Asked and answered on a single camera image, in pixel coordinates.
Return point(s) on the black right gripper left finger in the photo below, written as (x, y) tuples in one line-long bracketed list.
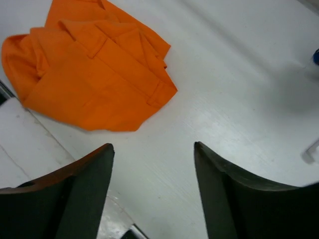
[(65, 204)]

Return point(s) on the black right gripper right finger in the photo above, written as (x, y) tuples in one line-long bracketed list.
[(238, 204)]

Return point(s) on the blue patterned garment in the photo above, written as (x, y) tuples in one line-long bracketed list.
[(315, 57)]

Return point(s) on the white clothes rack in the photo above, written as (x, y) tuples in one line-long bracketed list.
[(312, 153)]

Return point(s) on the orange trousers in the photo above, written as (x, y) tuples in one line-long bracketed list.
[(92, 66)]

